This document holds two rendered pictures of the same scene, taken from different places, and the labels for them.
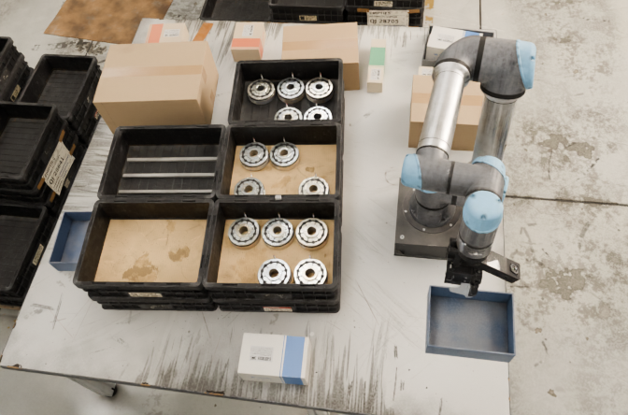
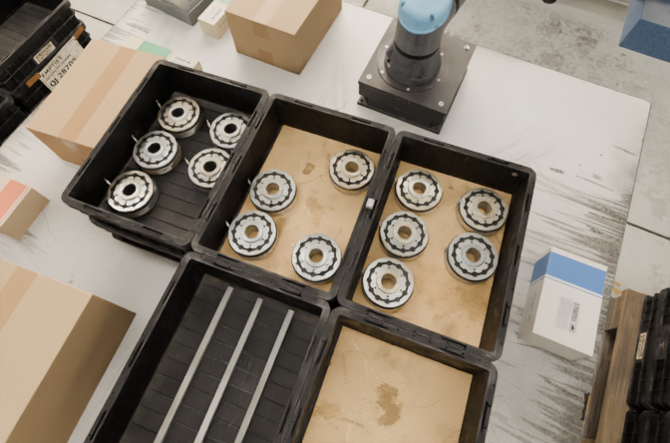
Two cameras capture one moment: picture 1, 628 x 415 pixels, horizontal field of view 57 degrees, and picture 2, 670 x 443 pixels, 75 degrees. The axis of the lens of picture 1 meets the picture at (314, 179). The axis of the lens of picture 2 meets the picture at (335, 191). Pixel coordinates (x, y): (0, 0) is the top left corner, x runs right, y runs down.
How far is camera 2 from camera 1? 1.30 m
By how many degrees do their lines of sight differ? 36
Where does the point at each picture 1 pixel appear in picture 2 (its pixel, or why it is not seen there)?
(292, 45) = (73, 126)
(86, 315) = not seen: outside the picture
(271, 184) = (311, 225)
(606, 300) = not seen: hidden behind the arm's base
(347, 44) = (124, 60)
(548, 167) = not seen: hidden behind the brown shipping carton
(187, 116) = (100, 333)
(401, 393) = (604, 180)
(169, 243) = (361, 419)
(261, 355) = (570, 315)
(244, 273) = (451, 302)
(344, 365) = (566, 228)
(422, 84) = (245, 6)
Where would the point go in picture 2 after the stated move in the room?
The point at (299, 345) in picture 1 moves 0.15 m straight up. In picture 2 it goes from (561, 260) to (597, 237)
